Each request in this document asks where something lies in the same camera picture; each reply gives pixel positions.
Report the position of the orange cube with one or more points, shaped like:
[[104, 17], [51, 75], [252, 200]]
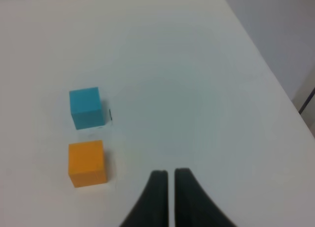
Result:
[[86, 163]]

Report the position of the loose blue cube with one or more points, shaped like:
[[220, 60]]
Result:
[[86, 108]]

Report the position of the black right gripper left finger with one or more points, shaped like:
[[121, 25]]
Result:
[[151, 209]]

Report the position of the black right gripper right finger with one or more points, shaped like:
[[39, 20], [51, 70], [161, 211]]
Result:
[[193, 207]]

